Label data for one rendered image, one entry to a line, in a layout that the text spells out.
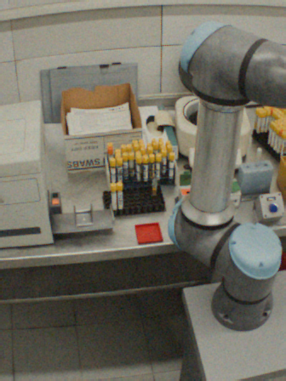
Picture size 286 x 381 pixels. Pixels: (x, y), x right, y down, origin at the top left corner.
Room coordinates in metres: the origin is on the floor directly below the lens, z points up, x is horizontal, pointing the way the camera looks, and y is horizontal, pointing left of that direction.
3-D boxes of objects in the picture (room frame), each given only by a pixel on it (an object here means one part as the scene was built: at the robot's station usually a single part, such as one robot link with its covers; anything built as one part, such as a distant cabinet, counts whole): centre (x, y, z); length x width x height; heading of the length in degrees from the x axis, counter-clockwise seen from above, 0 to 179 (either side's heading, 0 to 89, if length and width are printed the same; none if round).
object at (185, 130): (1.37, -0.23, 0.94); 0.30 x 0.24 x 0.12; 0
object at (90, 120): (1.37, 0.14, 0.95); 0.29 x 0.25 x 0.15; 9
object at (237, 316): (0.68, -0.24, 0.97); 0.15 x 0.15 x 0.10
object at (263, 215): (1.04, -0.36, 0.92); 0.13 x 0.07 x 0.08; 9
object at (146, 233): (0.96, -0.02, 0.88); 0.07 x 0.07 x 0.01; 9
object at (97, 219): (0.97, 0.18, 0.92); 0.21 x 0.07 x 0.05; 99
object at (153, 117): (1.38, -0.05, 0.92); 0.24 x 0.12 x 0.10; 9
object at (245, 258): (0.68, -0.23, 1.08); 0.13 x 0.12 x 0.14; 46
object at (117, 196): (1.08, 0.03, 0.93); 0.17 x 0.09 x 0.11; 99
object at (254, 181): (1.13, -0.33, 0.92); 0.10 x 0.07 x 0.10; 101
